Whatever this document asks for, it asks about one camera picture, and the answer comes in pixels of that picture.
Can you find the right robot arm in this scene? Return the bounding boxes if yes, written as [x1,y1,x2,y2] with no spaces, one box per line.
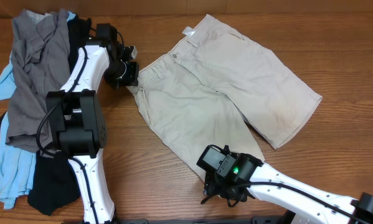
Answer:
[197,148,373,223]

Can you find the light blue shirt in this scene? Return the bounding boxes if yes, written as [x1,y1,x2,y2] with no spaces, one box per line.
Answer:
[0,11,77,210]

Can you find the beige khaki shorts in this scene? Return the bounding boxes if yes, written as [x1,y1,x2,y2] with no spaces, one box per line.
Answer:
[130,15,322,177]

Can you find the grey shirt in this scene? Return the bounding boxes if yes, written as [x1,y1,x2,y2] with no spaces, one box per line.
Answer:
[6,9,70,152]

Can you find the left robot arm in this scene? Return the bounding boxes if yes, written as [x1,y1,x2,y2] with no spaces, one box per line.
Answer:
[43,24,139,223]

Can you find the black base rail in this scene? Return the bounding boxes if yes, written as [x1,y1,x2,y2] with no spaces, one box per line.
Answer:
[61,215,286,224]

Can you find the black t-shirt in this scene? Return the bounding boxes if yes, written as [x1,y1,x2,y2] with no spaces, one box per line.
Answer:
[0,14,92,217]

